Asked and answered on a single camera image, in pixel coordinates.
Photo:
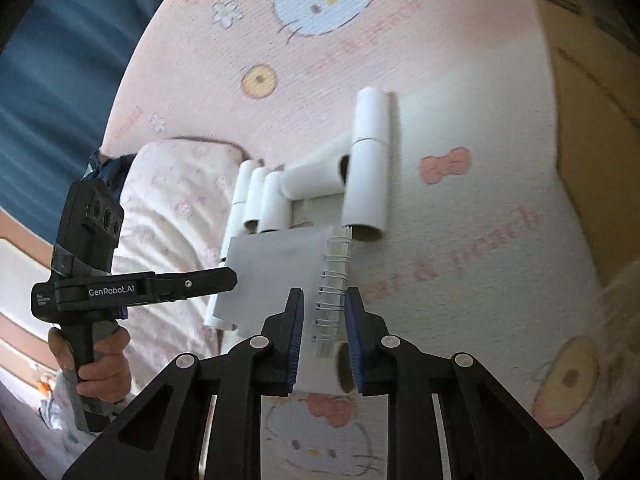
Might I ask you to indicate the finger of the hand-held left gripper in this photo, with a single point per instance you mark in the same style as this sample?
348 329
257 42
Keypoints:
200 282

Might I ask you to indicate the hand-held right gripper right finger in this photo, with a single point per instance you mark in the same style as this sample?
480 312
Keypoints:
354 345

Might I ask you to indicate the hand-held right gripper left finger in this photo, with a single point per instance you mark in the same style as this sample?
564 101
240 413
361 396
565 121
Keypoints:
296 340

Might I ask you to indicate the pile of white tubes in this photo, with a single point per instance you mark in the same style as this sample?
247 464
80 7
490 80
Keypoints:
367 185

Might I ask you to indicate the brown cardboard box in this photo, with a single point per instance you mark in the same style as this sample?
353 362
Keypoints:
595 110

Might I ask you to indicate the person's left hand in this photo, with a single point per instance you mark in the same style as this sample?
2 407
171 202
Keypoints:
112 365

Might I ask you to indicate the dark blue cloth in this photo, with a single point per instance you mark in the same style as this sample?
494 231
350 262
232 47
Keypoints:
112 175

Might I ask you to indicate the blue curtain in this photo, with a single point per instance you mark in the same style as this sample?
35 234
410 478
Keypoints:
65 85

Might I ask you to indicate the pink cat print mat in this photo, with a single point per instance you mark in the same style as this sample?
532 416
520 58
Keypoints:
450 60

